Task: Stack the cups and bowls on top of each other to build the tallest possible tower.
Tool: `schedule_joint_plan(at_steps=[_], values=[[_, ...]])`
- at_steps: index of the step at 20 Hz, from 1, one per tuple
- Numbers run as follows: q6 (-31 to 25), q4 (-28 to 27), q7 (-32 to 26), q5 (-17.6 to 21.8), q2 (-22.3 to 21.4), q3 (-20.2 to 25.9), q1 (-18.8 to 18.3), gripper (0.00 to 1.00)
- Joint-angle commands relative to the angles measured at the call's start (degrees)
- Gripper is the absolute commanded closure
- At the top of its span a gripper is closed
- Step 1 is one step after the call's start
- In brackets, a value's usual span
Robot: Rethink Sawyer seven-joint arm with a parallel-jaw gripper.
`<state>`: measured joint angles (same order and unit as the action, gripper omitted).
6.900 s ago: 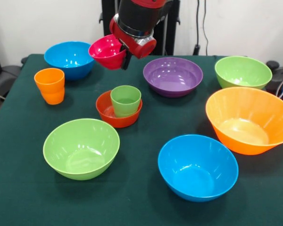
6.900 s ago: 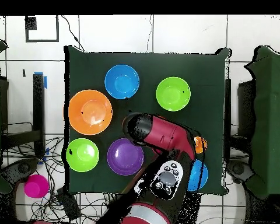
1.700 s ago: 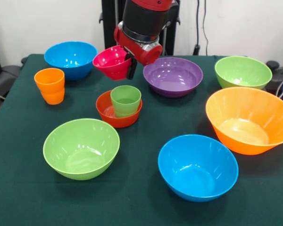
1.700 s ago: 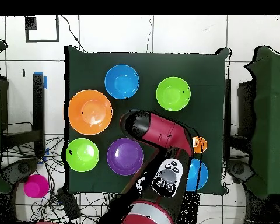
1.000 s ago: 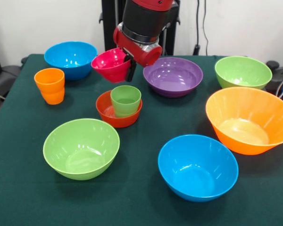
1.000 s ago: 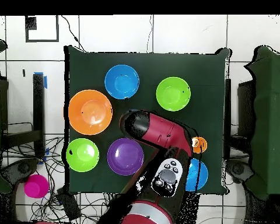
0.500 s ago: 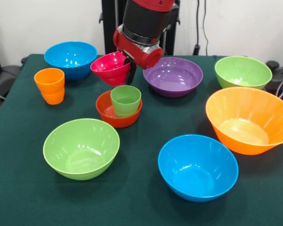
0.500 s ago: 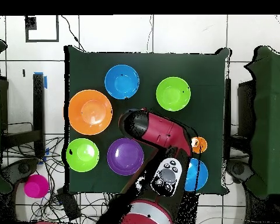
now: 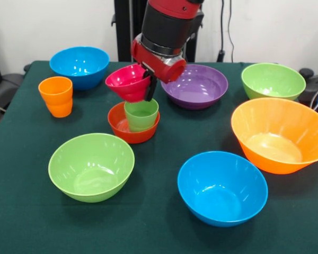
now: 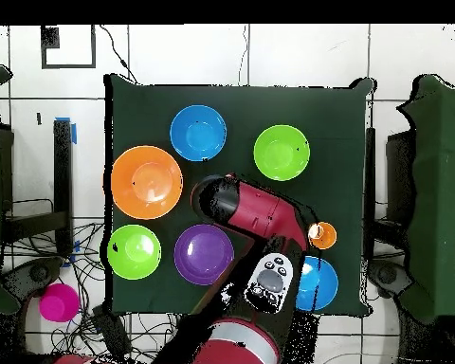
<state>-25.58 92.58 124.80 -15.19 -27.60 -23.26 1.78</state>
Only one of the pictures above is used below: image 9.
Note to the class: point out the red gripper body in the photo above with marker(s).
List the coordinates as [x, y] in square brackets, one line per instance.
[161, 68]

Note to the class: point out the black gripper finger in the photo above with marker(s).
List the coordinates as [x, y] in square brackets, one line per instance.
[146, 73]
[151, 88]

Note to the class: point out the pink plastic bowl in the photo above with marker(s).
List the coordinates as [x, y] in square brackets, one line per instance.
[127, 84]

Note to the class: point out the green plastic cup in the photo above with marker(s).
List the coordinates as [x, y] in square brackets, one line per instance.
[141, 119]

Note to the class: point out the red plastic bowl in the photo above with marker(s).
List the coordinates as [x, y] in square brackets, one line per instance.
[137, 136]

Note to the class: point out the blue plastic bowl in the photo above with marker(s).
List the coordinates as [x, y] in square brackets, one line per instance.
[78, 66]
[222, 190]

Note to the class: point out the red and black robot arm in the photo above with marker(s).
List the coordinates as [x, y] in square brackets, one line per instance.
[169, 23]

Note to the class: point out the purple plastic bowl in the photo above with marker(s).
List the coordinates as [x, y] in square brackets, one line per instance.
[201, 90]

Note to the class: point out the orange plastic cup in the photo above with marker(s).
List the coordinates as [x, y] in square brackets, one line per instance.
[55, 100]

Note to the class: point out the green plastic bowl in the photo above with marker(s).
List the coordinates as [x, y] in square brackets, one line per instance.
[91, 169]
[273, 82]

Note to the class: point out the large orange plastic bowl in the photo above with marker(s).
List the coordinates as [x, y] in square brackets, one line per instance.
[278, 132]

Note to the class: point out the black office chair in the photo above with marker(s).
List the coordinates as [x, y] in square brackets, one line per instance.
[311, 87]
[8, 84]

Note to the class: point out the dark green tablecloth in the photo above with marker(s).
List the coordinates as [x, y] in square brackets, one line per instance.
[153, 232]

